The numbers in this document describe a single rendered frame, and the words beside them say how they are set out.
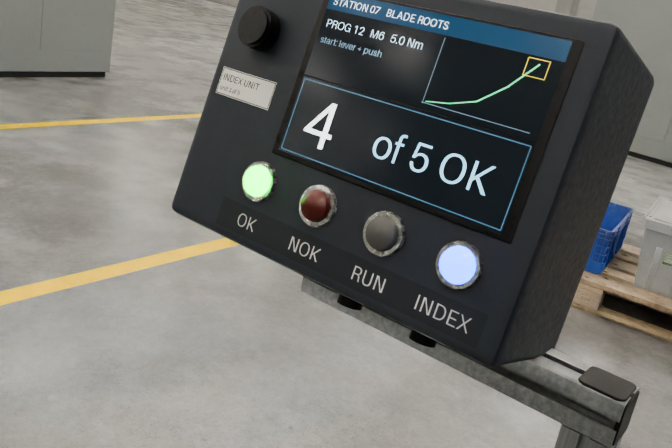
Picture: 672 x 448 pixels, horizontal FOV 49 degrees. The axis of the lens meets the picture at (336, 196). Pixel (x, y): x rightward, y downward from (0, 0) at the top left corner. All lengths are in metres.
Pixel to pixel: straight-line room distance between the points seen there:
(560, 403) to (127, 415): 1.81
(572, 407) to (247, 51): 0.31
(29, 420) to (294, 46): 1.79
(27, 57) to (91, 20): 0.64
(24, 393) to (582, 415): 1.95
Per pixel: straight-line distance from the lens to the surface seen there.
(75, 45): 6.66
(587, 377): 0.47
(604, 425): 0.47
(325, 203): 0.45
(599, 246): 3.58
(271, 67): 0.50
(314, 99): 0.47
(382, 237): 0.42
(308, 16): 0.49
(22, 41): 6.40
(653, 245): 3.55
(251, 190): 0.48
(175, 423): 2.17
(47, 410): 2.21
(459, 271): 0.40
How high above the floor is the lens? 1.25
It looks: 17 degrees down
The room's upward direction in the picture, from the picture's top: 11 degrees clockwise
